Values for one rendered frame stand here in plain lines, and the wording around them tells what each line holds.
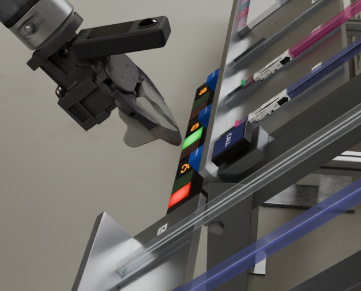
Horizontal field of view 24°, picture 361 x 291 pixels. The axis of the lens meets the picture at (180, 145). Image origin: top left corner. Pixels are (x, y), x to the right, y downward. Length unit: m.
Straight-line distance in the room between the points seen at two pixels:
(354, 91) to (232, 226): 0.21
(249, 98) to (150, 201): 1.10
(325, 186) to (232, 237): 1.29
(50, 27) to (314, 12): 0.40
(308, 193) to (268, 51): 1.04
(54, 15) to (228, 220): 0.31
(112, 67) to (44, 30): 0.09
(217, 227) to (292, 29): 0.37
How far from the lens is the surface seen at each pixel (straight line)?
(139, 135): 1.07
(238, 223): 0.97
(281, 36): 1.23
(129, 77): 1.05
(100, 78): 1.02
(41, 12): 1.01
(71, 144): 2.44
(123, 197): 2.21
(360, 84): 0.92
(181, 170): 1.15
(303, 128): 0.95
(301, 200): 2.20
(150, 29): 0.99
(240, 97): 1.16
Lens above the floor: 1.30
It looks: 32 degrees down
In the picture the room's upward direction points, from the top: straight up
